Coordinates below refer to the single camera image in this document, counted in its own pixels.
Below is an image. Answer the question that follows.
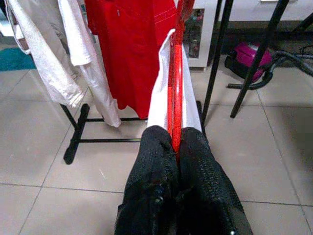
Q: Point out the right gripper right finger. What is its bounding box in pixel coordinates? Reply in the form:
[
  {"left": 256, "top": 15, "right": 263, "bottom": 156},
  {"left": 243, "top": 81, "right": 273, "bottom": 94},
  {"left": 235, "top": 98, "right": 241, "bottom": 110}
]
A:
[{"left": 171, "top": 126, "right": 254, "bottom": 235}]

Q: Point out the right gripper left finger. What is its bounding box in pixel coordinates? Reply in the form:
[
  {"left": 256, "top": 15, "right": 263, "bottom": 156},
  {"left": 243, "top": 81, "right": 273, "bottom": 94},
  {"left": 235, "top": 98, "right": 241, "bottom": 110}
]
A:
[{"left": 114, "top": 125, "right": 181, "bottom": 235}]

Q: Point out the white garment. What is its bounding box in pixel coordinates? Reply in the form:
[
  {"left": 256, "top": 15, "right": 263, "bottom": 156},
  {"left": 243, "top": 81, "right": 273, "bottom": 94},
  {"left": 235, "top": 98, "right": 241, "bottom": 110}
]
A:
[{"left": 146, "top": 28, "right": 203, "bottom": 134}]

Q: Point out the red plastic hanger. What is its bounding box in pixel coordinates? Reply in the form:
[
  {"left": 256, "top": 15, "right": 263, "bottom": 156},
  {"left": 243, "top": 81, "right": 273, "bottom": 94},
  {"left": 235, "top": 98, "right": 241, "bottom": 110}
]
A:
[{"left": 167, "top": 0, "right": 196, "bottom": 157}]

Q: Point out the black metal clothes rack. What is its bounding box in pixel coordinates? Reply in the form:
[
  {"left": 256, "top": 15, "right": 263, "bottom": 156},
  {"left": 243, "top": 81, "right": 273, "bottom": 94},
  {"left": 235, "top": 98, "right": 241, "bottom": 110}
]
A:
[{"left": 60, "top": 0, "right": 233, "bottom": 165}]

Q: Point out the white hanging shirt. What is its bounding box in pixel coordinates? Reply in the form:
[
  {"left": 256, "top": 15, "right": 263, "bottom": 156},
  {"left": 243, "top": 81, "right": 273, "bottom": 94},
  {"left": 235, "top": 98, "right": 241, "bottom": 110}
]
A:
[
  {"left": 4, "top": 0, "right": 85, "bottom": 110},
  {"left": 57, "top": 0, "right": 122, "bottom": 128}
]

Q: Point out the red hanging t-shirt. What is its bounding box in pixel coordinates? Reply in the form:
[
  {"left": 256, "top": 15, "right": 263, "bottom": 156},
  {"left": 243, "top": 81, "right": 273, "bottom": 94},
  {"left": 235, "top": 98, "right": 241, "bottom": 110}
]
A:
[{"left": 84, "top": 0, "right": 178, "bottom": 120}]

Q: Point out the black slanted table leg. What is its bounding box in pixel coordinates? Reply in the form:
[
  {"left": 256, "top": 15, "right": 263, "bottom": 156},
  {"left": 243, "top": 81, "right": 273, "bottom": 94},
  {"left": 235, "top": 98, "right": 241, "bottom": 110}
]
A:
[{"left": 227, "top": 0, "right": 291, "bottom": 119}]

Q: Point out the pink vacuum cleaner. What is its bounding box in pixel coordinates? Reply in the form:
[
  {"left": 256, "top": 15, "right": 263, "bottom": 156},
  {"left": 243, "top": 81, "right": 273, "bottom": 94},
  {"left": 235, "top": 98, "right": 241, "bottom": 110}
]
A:
[{"left": 224, "top": 41, "right": 273, "bottom": 83}]

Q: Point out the white glass-door cabinet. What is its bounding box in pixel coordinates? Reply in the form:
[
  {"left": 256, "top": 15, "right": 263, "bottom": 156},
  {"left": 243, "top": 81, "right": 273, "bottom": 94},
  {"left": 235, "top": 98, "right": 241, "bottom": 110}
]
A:
[{"left": 182, "top": 0, "right": 221, "bottom": 71}]

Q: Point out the teal rug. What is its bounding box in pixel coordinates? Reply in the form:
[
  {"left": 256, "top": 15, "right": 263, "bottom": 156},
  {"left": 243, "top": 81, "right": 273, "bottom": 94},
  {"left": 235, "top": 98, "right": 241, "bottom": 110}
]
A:
[{"left": 0, "top": 47, "right": 37, "bottom": 71}]

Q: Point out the grey vacuum hose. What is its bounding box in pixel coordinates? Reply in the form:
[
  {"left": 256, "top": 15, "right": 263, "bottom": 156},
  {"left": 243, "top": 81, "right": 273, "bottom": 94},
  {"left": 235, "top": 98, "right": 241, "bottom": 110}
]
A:
[{"left": 244, "top": 50, "right": 313, "bottom": 90}]

